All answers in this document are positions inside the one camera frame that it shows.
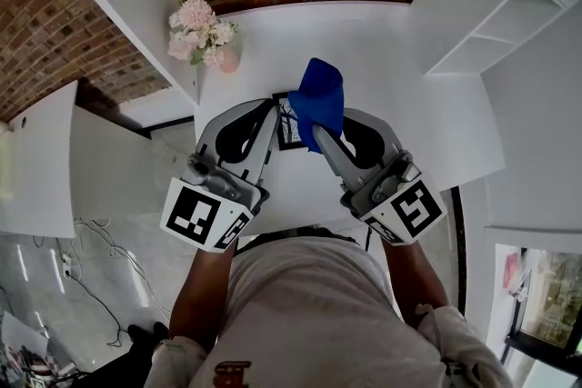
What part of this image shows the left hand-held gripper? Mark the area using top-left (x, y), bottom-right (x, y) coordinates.
top-left (159, 97), bottom-right (281, 251)

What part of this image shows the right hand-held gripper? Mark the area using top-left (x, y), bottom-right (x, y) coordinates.
top-left (312, 106), bottom-right (447, 247)

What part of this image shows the black picture frame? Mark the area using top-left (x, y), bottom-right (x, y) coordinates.
top-left (271, 91), bottom-right (308, 152)

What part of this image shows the blue cloth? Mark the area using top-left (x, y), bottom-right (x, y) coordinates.
top-left (287, 57), bottom-right (346, 154)

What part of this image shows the person's left forearm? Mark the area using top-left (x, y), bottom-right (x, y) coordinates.
top-left (168, 236), bottom-right (238, 353)

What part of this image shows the person's right forearm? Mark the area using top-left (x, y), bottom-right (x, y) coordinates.
top-left (379, 236), bottom-right (451, 329)

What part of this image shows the pink vase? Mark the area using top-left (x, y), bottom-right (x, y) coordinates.
top-left (217, 44), bottom-right (242, 75)

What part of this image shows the person's white shirt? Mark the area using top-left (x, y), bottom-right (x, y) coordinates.
top-left (144, 234), bottom-right (515, 388)

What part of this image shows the black shoe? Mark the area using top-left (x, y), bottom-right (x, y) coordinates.
top-left (126, 321), bottom-right (170, 352)

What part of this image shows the pink flower bouquet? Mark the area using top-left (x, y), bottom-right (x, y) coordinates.
top-left (166, 0), bottom-right (240, 67)

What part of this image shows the white side cabinet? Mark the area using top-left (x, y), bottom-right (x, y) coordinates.
top-left (0, 80), bottom-right (79, 239)

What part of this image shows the black framed window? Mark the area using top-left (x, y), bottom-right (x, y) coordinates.
top-left (494, 243), bottom-right (582, 381)

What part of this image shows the white slanted shelf unit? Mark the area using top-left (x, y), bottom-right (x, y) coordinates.
top-left (29, 0), bottom-right (202, 106)

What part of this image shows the white cubby shelf unit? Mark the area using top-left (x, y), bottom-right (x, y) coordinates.
top-left (410, 0), bottom-right (582, 78)

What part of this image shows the black cable beside table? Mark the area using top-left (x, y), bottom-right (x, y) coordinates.
top-left (449, 185), bottom-right (468, 320)

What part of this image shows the white floor cable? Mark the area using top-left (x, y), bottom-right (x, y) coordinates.
top-left (74, 217), bottom-right (170, 320)

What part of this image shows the black floor cable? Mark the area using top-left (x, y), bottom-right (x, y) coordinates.
top-left (66, 271), bottom-right (125, 349)

